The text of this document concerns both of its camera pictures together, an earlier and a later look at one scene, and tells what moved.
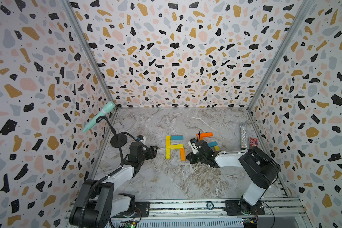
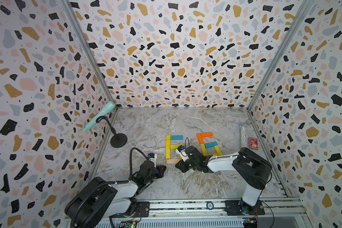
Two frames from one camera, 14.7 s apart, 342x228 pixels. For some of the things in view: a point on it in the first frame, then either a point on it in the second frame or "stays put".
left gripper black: (153, 150) → (160, 167)
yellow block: (168, 152) stays put
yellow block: (167, 140) stays put
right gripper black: (192, 159) → (182, 166)
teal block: (212, 144) stays put
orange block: (210, 134) stays put
